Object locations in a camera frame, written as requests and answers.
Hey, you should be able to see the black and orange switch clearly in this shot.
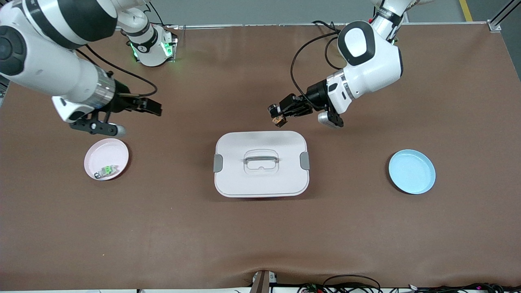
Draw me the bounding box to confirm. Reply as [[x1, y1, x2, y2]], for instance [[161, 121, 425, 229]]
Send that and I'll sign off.
[[268, 104, 288, 128]]

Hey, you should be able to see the white lidded storage box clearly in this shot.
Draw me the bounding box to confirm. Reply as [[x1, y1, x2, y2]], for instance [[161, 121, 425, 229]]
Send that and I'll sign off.
[[214, 131, 310, 198]]

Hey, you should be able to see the pink round plate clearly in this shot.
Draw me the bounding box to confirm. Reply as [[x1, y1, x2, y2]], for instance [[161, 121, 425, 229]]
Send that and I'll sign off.
[[84, 138, 129, 181]]

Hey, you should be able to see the clear table edge strip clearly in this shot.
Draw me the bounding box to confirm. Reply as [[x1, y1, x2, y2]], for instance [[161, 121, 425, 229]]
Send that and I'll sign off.
[[118, 23, 491, 31]]

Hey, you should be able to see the light blue round plate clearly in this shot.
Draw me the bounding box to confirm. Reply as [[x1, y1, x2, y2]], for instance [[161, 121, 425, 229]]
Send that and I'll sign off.
[[388, 149, 436, 195]]

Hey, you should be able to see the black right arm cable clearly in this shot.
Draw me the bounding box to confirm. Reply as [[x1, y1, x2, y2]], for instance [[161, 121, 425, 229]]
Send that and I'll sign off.
[[75, 44, 158, 98]]

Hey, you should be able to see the clear and green switch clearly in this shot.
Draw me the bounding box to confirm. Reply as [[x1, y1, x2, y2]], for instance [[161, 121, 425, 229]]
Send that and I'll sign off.
[[94, 165, 119, 179]]

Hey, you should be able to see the black base power cable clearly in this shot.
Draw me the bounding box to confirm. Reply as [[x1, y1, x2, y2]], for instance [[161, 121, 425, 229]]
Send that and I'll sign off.
[[312, 20, 342, 32]]

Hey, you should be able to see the black looped cable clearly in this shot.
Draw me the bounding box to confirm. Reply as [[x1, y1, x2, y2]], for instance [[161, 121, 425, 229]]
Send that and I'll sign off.
[[323, 275, 381, 293]]

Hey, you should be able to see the brown bracket with white block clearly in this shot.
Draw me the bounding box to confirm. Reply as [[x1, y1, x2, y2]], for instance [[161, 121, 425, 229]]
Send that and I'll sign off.
[[249, 270, 278, 293]]

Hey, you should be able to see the aluminium frame post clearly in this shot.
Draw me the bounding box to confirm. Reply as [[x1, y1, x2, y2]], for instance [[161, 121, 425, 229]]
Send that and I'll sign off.
[[488, 0, 521, 32]]

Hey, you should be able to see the black cable bundle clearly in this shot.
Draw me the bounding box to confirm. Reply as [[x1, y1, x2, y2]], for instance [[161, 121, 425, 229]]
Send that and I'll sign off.
[[407, 283, 521, 293]]

